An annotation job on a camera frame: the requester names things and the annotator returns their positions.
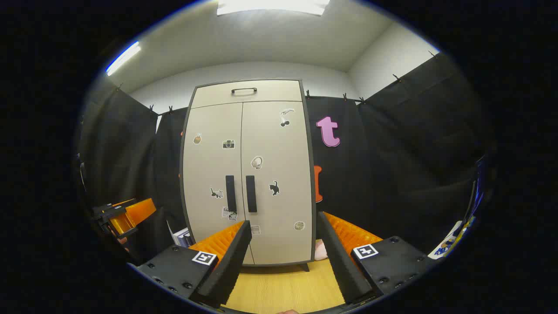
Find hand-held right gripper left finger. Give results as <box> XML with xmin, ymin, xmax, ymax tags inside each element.
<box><xmin>131</xmin><ymin>220</ymin><xmax>252</xmax><ymax>308</ymax></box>

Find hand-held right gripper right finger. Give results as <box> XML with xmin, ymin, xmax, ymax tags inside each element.
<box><xmin>316</xmin><ymin>212</ymin><xmax>436</xmax><ymax>304</ymax></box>

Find black cabinet door handle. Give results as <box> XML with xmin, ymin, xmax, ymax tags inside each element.
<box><xmin>225</xmin><ymin>175</ymin><xmax>238</xmax><ymax>214</ymax></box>
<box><xmin>245</xmin><ymin>175</ymin><xmax>258</xmax><ymax>213</ymax></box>

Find beige shoe cabinet door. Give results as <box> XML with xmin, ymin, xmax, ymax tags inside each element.
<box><xmin>241</xmin><ymin>100</ymin><xmax>315</xmax><ymax>266</ymax></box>
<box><xmin>182</xmin><ymin>102</ymin><xmax>245</xmax><ymax>246</ymax></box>

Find beige double-door shoe cabinet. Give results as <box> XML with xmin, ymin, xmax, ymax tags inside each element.
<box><xmin>180</xmin><ymin>78</ymin><xmax>316</xmax><ymax>272</ymax></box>

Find beige cabinet drawer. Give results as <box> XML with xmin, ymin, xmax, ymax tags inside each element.
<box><xmin>191</xmin><ymin>80</ymin><xmax>304</xmax><ymax>109</ymax></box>

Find colourful printed sheet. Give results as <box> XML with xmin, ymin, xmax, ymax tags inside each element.
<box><xmin>428</xmin><ymin>217</ymin><xmax>476</xmax><ymax>261</ymax></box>

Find black backdrop cloth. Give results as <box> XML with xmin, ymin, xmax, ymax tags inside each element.
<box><xmin>78</xmin><ymin>52</ymin><xmax>493</xmax><ymax>266</ymax></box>

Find small ceiling light panel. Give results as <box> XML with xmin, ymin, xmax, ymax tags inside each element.
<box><xmin>105</xmin><ymin>41</ymin><xmax>142</xmax><ymax>76</ymax></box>

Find large ceiling light panel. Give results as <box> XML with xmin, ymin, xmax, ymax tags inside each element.
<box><xmin>217</xmin><ymin>0</ymin><xmax>330</xmax><ymax>17</ymax></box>

